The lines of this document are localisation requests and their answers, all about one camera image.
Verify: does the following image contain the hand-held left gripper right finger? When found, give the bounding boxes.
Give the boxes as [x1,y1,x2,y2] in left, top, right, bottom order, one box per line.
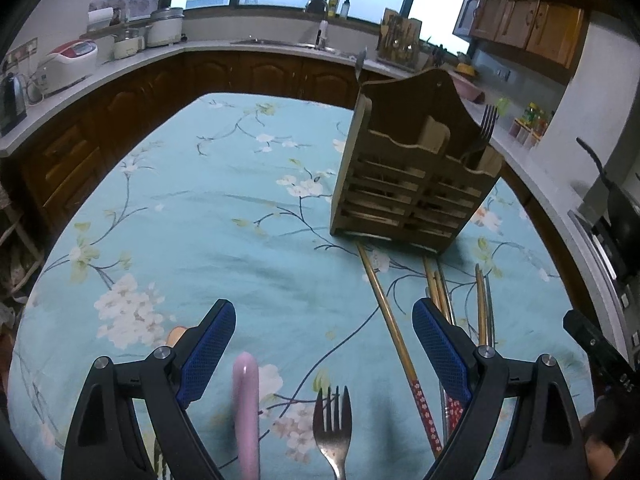
[411,297,588,480]

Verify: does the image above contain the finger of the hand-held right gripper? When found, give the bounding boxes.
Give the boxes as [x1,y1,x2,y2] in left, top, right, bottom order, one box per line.
[562,309,609,362]

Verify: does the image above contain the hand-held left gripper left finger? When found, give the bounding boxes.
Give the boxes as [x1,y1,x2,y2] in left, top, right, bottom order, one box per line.
[61,299,237,480]

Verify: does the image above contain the silver chopstick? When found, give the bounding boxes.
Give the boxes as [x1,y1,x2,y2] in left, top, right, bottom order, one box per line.
[484,270,497,348]

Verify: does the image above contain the wooden utensil holder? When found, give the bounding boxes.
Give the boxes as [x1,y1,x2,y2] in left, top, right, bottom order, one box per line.
[329,69,505,253]

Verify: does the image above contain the person's right hand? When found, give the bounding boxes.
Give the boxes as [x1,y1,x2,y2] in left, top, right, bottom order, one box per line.
[582,395,640,480]

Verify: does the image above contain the red floral wooden chopstick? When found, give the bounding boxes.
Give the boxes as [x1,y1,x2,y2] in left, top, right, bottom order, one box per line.
[422,256,466,443]
[356,242,445,458]

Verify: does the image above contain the stove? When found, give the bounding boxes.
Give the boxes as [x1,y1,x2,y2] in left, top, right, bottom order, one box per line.
[567,210,640,361]

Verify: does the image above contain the floral teal tablecloth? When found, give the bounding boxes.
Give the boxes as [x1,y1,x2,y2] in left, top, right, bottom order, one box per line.
[7,92,601,480]

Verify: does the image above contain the black pan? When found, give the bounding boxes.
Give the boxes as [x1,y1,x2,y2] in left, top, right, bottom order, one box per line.
[575,137,640,281]

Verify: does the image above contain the metal fork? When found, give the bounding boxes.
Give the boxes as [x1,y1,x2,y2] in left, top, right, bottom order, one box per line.
[312,386,353,480]
[460,104,501,168]

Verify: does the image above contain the flat wooden utensil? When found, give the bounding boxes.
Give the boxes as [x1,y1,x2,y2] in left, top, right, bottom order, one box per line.
[476,147,504,177]

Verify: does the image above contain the spice jar set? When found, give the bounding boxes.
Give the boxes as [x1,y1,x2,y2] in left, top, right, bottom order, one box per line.
[509,102,552,149]

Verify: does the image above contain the wooden lower cabinets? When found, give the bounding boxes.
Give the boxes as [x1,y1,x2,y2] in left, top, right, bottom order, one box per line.
[0,51,596,321]

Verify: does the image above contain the wooden cabinets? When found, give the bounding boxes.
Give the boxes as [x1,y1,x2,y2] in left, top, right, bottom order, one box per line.
[0,51,596,321]
[452,0,597,70]

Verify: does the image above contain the pink basin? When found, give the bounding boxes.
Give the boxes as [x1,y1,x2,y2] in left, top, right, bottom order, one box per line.
[451,77,487,104]

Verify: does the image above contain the white kitchen countertop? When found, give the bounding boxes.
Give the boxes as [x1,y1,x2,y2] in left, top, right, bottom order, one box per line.
[0,35,640,311]

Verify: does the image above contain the steel sink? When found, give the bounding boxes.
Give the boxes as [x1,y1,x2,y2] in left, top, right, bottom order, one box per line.
[231,36,352,57]

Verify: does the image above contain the small white cooker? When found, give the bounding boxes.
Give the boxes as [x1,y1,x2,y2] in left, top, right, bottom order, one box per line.
[112,27,149,61]

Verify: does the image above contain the electric kettle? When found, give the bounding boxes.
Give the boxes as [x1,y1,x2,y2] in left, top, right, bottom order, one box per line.
[0,72,29,137]

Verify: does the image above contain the wooden upper cabinets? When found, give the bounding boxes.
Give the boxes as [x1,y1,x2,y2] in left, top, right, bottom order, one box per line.
[452,0,597,70]

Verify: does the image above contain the red and white rice cooker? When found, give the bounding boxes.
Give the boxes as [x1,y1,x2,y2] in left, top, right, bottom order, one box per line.
[36,39,99,97]

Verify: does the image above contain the wooden kitchen tool rack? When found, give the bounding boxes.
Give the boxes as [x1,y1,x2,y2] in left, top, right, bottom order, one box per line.
[376,7,424,72]

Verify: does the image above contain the large white cooker pot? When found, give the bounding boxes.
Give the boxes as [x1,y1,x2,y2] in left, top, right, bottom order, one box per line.
[146,7,187,49]

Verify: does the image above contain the kitchen faucet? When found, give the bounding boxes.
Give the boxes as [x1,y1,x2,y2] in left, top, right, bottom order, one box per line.
[304,0,332,50]

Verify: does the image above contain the pink handled utensil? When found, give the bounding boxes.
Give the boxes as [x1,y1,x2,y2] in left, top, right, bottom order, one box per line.
[232,352,261,480]

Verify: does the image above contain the wall socket near kettle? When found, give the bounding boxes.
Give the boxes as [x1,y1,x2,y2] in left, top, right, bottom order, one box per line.
[4,37,40,72]

